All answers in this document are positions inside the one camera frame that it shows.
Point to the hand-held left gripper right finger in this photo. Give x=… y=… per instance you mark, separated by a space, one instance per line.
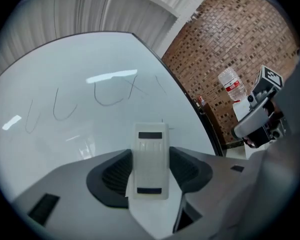
x=215 y=184

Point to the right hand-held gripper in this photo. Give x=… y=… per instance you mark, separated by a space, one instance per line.
x=270 y=76

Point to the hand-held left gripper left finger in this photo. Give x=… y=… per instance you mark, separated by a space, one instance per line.
x=72 y=184

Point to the white whiteboard eraser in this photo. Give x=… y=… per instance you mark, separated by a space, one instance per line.
x=150 y=159

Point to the white whiteboard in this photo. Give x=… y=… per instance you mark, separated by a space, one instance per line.
x=90 y=59

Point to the clear water bottle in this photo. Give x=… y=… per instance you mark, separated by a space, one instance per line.
x=231 y=84

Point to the small red white bottle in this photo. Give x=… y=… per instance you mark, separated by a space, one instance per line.
x=201 y=101

